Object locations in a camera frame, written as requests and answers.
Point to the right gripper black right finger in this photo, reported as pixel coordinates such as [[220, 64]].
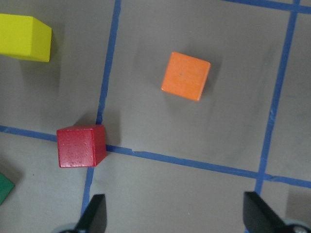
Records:
[[258, 217]]

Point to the orange wooden block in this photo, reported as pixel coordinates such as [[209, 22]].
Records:
[[185, 76]]

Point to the green wooden block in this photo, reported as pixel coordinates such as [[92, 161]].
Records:
[[5, 187]]

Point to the red wooden block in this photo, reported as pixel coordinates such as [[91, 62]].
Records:
[[81, 146]]

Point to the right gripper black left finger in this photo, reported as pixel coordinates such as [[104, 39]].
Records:
[[94, 218]]

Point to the yellow wooden block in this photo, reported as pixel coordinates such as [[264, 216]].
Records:
[[25, 38]]

